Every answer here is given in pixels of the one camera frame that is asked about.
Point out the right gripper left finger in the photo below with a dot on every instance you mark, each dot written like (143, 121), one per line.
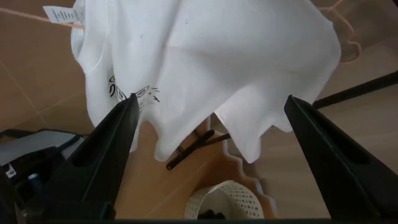
(93, 168)

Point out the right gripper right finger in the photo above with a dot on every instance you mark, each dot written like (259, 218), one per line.
(351, 180)

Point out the white printed T-shirt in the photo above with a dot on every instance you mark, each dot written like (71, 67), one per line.
(202, 62)

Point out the pink clothes hanger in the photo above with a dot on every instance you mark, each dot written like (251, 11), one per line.
(25, 14)
(344, 25)

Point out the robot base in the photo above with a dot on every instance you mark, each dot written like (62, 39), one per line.
(31, 143)

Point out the black clothes rack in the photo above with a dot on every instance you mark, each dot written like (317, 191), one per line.
(357, 92)

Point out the white laundry basket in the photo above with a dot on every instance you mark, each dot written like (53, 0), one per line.
(230, 196)

